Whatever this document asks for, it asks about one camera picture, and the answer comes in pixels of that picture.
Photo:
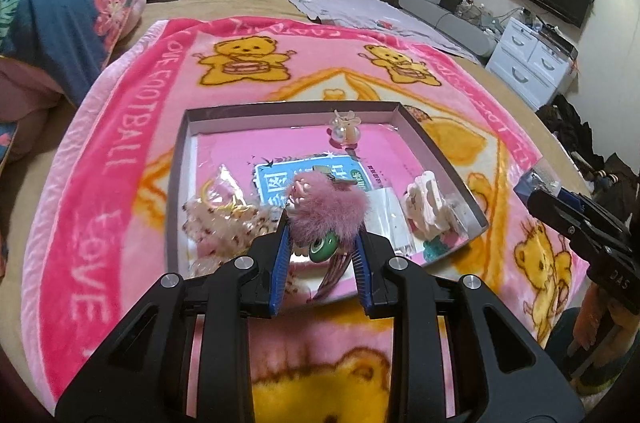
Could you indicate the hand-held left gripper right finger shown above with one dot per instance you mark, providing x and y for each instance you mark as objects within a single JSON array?
[{"x": 361, "y": 268}]

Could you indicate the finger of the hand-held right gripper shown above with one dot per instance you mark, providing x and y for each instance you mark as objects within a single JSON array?
[
  {"x": 555, "y": 213},
  {"x": 580, "y": 200}
]

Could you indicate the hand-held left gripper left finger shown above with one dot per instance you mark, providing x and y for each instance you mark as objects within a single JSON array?
[{"x": 281, "y": 263}]

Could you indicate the blue packet of hair pins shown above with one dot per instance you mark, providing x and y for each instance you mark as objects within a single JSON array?
[{"x": 537, "y": 183}]

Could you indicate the clear plastic packet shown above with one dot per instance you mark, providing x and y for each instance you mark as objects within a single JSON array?
[{"x": 392, "y": 218}]

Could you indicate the pink fuzzy hair clip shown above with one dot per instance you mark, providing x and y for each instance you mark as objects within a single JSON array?
[{"x": 325, "y": 208}]

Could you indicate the grey shallow box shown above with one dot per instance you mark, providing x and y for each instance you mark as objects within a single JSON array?
[{"x": 280, "y": 143}]

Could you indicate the person's right hand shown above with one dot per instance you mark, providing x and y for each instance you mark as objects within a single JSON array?
[{"x": 595, "y": 333}]

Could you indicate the brown striped hair clips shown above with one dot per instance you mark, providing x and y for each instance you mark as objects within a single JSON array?
[{"x": 335, "y": 278}]

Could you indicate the green round hair clip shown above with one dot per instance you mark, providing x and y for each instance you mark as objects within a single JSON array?
[{"x": 322, "y": 247}]

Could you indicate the pile of dark clothes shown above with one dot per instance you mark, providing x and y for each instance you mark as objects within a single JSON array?
[{"x": 580, "y": 133}]

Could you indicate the blue printed card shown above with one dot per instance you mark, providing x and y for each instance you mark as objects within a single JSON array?
[{"x": 272, "y": 180}]

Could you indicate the teal hair accessory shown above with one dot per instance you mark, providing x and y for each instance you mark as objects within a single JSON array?
[{"x": 447, "y": 245}]

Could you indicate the white hair claw clip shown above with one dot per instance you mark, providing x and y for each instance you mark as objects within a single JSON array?
[{"x": 430, "y": 203}]

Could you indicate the white drawer cabinet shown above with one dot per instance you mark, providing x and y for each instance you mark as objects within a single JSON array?
[{"x": 530, "y": 58}]

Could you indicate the pink bear printed blanket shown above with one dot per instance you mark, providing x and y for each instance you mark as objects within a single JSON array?
[{"x": 125, "y": 153}]

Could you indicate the lilac sheet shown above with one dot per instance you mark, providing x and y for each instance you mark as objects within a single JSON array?
[{"x": 360, "y": 10}]

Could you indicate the tan bed sheet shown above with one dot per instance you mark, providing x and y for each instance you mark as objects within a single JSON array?
[{"x": 225, "y": 0}]

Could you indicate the blue floral quilt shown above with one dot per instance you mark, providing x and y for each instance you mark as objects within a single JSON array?
[{"x": 55, "y": 13}]

